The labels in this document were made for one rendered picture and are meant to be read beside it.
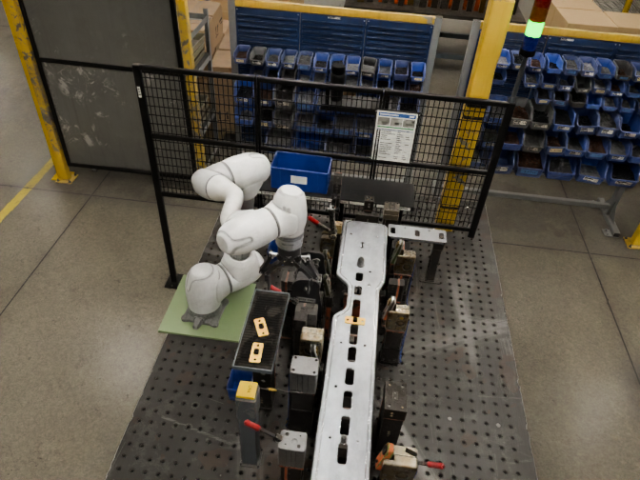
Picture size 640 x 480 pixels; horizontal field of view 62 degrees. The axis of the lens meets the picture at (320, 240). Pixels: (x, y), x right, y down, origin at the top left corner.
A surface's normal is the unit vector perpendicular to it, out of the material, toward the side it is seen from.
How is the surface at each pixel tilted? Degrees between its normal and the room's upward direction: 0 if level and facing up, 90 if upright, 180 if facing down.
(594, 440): 0
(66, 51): 91
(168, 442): 0
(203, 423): 0
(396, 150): 90
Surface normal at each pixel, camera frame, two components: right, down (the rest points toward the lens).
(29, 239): 0.05, -0.76
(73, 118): -0.15, 0.64
